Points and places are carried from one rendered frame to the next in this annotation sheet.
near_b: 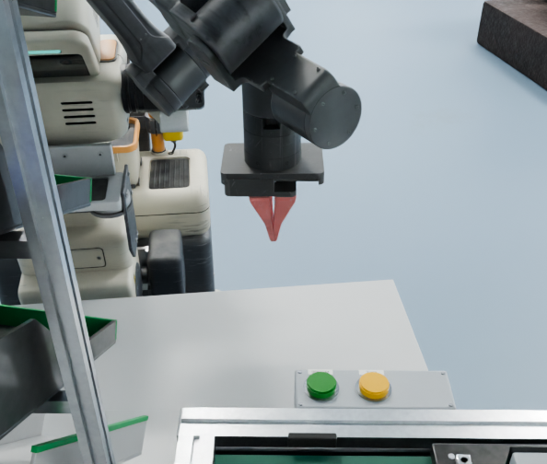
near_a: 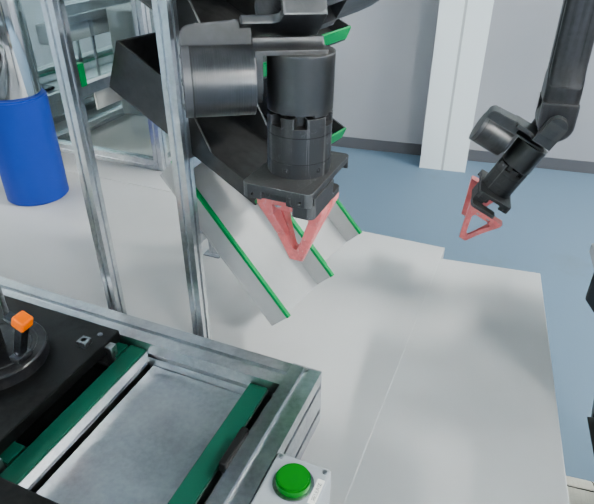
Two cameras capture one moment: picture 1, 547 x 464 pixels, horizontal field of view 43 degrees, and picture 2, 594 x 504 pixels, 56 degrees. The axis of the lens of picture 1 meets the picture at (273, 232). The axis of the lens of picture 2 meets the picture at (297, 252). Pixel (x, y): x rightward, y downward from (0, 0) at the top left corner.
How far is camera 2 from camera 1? 0.92 m
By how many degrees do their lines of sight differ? 88
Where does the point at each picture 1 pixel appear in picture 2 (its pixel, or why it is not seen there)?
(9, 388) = (156, 101)
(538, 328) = not seen: outside the picture
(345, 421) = (240, 488)
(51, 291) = (167, 70)
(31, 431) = (309, 269)
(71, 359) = (174, 126)
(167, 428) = (355, 413)
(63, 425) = (384, 352)
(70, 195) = not seen: hidden behind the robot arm
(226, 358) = (437, 485)
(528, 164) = not seen: outside the picture
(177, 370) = (429, 437)
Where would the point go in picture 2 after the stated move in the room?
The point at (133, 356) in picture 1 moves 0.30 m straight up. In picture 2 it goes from (457, 407) to (493, 242)
